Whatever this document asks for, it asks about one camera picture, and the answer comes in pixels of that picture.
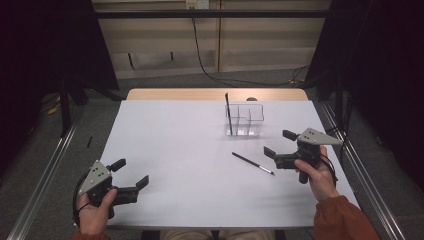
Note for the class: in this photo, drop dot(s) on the person's right hand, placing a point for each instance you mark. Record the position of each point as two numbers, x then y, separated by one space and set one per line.
320 181

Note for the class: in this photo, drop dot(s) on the black makeup brush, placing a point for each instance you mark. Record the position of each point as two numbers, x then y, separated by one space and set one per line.
229 115
251 163

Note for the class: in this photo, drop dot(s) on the black horizontal bar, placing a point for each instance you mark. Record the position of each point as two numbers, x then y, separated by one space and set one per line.
206 14

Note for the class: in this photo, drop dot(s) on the small black floor object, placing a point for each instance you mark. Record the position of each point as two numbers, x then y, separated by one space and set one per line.
89 142

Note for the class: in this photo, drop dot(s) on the person's left hand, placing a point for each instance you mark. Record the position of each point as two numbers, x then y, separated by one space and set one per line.
93 216

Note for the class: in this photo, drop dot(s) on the black metal stand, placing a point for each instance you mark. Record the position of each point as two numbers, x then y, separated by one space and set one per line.
64 110
339 100

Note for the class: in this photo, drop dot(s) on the white wall socket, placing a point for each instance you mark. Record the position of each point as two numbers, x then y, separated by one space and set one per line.
197 4

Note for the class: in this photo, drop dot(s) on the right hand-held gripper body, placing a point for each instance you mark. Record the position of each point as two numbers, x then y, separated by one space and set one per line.
308 148

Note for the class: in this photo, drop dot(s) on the white table cover sheet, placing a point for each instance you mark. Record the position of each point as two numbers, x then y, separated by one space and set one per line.
200 193

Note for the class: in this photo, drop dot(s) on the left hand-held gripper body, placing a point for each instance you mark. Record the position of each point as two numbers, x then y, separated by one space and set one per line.
95 176

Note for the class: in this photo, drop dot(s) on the clear acrylic organizer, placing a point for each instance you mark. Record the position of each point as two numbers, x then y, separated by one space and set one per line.
246 121

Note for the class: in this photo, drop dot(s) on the wooden table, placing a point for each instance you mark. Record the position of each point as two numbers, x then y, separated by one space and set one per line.
200 94

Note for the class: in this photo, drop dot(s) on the black curtain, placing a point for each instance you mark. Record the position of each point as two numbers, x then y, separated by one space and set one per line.
40 50
383 66

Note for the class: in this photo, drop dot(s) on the metal floor rail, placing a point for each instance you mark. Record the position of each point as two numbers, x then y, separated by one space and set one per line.
43 180
370 193

